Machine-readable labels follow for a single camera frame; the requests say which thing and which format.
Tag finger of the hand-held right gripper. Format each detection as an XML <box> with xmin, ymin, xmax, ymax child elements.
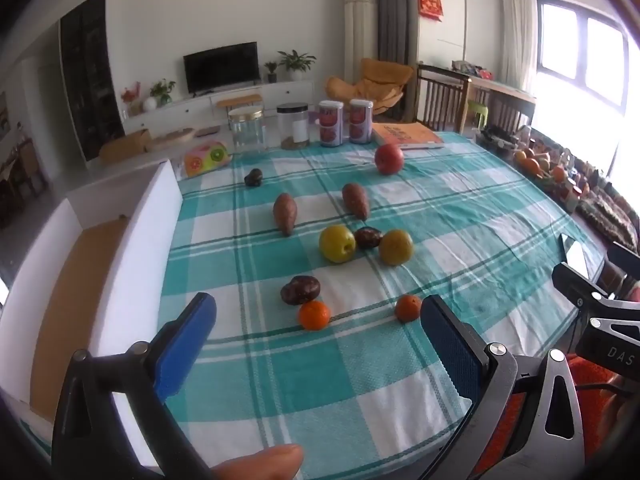
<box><xmin>606</xmin><ymin>241</ymin><xmax>640</xmax><ymax>281</ymax></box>
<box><xmin>551</xmin><ymin>262</ymin><xmax>640</xmax><ymax>333</ymax></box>

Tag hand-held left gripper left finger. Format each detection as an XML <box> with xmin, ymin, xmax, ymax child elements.
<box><xmin>51</xmin><ymin>292</ymin><xmax>217</xmax><ymax>480</ymax></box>

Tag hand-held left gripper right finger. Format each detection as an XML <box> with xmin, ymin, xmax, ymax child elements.
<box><xmin>420</xmin><ymin>294</ymin><xmax>587</xmax><ymax>480</ymax></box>

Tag orange tangerine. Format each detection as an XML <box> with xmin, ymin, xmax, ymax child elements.
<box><xmin>298</xmin><ymin>300</ymin><xmax>332</xmax><ymax>331</ymax></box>
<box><xmin>394</xmin><ymin>294</ymin><xmax>422</xmax><ymax>323</ymax></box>

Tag yellow round fruit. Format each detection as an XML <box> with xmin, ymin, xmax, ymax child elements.
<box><xmin>319</xmin><ymin>225</ymin><xmax>357</xmax><ymax>264</ymax></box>
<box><xmin>378</xmin><ymin>229</ymin><xmax>414</xmax><ymax>267</ymax></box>

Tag dark brown fruit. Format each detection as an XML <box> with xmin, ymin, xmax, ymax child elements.
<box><xmin>280</xmin><ymin>275</ymin><xmax>321</xmax><ymax>306</ymax></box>
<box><xmin>354</xmin><ymin>227</ymin><xmax>384</xmax><ymax>250</ymax></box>

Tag white cardboard box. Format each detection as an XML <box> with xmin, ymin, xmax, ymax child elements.
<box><xmin>0</xmin><ymin>161</ymin><xmax>183</xmax><ymax>471</ymax></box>

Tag sweet potato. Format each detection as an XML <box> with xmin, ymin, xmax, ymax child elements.
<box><xmin>342</xmin><ymin>183</ymin><xmax>371</xmax><ymax>221</ymax></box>
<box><xmin>273</xmin><ymin>193</ymin><xmax>298</xmax><ymax>237</ymax></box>

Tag person's left hand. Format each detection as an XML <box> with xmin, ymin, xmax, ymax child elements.
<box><xmin>210</xmin><ymin>444</ymin><xmax>304</xmax><ymax>480</ymax></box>

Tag smartphone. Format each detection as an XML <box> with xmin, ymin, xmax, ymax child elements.
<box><xmin>559</xmin><ymin>233</ymin><xmax>591</xmax><ymax>281</ymax></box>

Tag floral patterned cushion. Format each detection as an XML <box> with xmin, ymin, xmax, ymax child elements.
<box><xmin>575</xmin><ymin>195</ymin><xmax>640</xmax><ymax>256</ymax></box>

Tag orange red cloth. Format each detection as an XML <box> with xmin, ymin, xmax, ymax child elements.
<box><xmin>475</xmin><ymin>355</ymin><xmax>640</xmax><ymax>480</ymax></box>

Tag teal checked tablecloth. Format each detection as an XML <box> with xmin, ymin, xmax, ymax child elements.
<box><xmin>107</xmin><ymin>130</ymin><xmax>608</xmax><ymax>480</ymax></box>

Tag plate of assorted fruit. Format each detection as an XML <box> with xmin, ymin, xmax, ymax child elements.
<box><xmin>514</xmin><ymin>146</ymin><xmax>568</xmax><ymax>186</ymax></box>

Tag dark wooden slatted chair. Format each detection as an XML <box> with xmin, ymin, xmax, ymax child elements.
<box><xmin>487</xmin><ymin>95</ymin><xmax>536</xmax><ymax>136</ymax></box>
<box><xmin>415</xmin><ymin>64</ymin><xmax>471</xmax><ymax>133</ymax></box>

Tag fruit print pouch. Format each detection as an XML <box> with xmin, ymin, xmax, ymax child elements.
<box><xmin>183</xmin><ymin>143</ymin><xmax>232</xmax><ymax>178</ymax></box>

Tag red apple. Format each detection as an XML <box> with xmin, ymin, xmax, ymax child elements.
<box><xmin>374</xmin><ymin>143</ymin><xmax>405</xmax><ymax>176</ymax></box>

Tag green plastic stool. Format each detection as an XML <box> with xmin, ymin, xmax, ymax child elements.
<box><xmin>465</xmin><ymin>101</ymin><xmax>488</xmax><ymax>133</ymax></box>

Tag light wooden board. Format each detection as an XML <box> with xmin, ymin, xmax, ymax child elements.
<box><xmin>145</xmin><ymin>127</ymin><xmax>195</xmax><ymax>151</ymax></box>

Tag brown cardboard box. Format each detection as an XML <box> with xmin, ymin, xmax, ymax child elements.
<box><xmin>99</xmin><ymin>129</ymin><xmax>151</xmax><ymax>164</ymax></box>

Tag wooden side desk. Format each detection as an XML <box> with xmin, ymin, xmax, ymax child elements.
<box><xmin>465</xmin><ymin>72</ymin><xmax>537</xmax><ymax>107</ymax></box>

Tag glass jar gold lid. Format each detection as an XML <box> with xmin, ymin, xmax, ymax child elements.
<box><xmin>228</xmin><ymin>108</ymin><xmax>266</xmax><ymax>154</ymax></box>

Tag dark framed window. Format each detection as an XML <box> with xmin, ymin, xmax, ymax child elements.
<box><xmin>536</xmin><ymin>0</ymin><xmax>630</xmax><ymax>111</ymax></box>

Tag orange book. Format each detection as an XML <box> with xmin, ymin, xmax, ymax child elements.
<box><xmin>371</xmin><ymin>123</ymin><xmax>445</xmax><ymax>151</ymax></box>

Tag clear jar black lid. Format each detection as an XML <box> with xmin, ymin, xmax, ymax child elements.
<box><xmin>276</xmin><ymin>103</ymin><xmax>310</xmax><ymax>150</ymax></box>

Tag red label can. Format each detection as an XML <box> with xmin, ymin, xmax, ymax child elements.
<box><xmin>318</xmin><ymin>100</ymin><xmax>345</xmax><ymax>148</ymax></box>
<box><xmin>348</xmin><ymin>99</ymin><xmax>374</xmax><ymax>144</ymax></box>

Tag wooden bench black legs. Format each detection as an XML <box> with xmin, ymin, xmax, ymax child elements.
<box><xmin>216</xmin><ymin>94</ymin><xmax>263</xmax><ymax>120</ymax></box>

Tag red flower arrangement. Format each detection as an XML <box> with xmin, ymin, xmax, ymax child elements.
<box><xmin>121</xmin><ymin>85</ymin><xmax>143</xmax><ymax>116</ymax></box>

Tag leafy potted plant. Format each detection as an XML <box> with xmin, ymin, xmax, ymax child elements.
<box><xmin>150</xmin><ymin>79</ymin><xmax>177</xmax><ymax>107</ymax></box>

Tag white curtain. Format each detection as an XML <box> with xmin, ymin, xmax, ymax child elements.
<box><xmin>501</xmin><ymin>0</ymin><xmax>538</xmax><ymax>96</ymax></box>

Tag white television cabinet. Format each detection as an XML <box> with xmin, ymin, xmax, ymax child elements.
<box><xmin>122</xmin><ymin>77</ymin><xmax>331</xmax><ymax>136</ymax></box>

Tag orange lounge chair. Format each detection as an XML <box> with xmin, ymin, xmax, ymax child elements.
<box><xmin>325</xmin><ymin>58</ymin><xmax>415</xmax><ymax>116</ymax></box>

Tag black television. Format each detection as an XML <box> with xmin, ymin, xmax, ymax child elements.
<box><xmin>183</xmin><ymin>42</ymin><xmax>261</xmax><ymax>95</ymax></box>

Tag dark glass display cabinet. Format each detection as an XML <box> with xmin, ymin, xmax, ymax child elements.
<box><xmin>60</xmin><ymin>0</ymin><xmax>126</xmax><ymax>161</ymax></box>

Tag large green potted plant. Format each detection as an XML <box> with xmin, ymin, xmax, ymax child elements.
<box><xmin>277</xmin><ymin>50</ymin><xmax>317</xmax><ymax>81</ymax></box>

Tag standing air conditioner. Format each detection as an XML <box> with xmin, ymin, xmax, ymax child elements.
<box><xmin>343</xmin><ymin>0</ymin><xmax>380</xmax><ymax>96</ymax></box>

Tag grey curtain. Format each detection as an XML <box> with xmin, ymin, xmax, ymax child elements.
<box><xmin>361</xmin><ymin>0</ymin><xmax>420</xmax><ymax>68</ymax></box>

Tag red wall hanging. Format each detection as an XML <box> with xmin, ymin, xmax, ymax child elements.
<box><xmin>417</xmin><ymin>0</ymin><xmax>445</xmax><ymax>23</ymax></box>

